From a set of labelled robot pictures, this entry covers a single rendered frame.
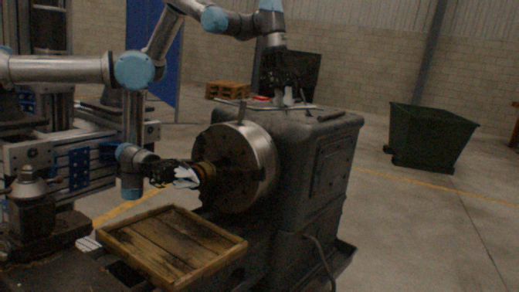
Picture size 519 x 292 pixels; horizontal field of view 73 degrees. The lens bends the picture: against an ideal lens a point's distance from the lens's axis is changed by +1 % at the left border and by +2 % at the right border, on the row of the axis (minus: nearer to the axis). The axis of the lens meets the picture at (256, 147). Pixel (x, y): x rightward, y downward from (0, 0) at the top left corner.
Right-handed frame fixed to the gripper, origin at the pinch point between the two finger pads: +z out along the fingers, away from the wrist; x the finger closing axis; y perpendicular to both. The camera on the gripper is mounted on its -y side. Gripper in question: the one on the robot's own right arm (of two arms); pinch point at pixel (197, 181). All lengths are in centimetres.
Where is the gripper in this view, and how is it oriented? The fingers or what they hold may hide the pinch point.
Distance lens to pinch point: 107.7
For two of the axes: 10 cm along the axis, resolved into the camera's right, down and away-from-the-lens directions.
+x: 1.1, -9.5, -2.8
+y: -6.0, 1.6, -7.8
